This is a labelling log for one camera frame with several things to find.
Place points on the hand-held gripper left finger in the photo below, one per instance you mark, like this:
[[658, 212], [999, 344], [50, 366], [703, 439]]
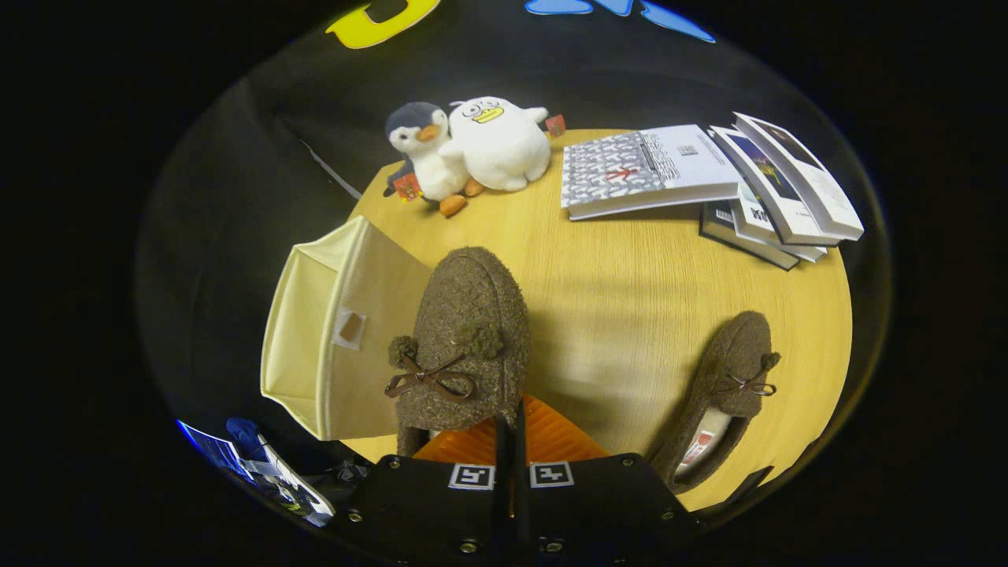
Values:
[[472, 520]]

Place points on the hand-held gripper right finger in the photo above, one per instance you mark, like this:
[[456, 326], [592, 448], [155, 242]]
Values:
[[551, 520]]

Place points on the brown fuzzy shoe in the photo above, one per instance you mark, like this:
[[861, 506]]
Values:
[[465, 307], [736, 346]]

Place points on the beige fabric storage box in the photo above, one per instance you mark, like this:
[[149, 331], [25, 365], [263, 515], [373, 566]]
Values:
[[370, 315]]

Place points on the blue and white item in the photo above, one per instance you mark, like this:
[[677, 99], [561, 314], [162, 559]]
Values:
[[295, 488]]

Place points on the black plastic block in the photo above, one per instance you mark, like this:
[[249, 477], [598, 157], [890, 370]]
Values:
[[740, 488]]

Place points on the grey white penguin plush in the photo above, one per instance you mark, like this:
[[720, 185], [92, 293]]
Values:
[[433, 165]]

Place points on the grey patterned white book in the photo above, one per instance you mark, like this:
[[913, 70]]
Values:
[[630, 169]]

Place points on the white book black lettering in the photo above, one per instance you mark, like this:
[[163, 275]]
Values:
[[756, 220]]

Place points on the white duck plush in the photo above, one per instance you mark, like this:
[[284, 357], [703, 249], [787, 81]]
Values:
[[500, 150]]

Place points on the thin white strip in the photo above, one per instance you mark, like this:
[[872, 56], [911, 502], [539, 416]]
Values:
[[331, 170]]

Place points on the white book blue picture cover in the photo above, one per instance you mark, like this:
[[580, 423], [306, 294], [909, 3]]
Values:
[[768, 185]]

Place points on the white book dark picture cover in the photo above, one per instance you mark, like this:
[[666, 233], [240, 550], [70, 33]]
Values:
[[811, 177]]

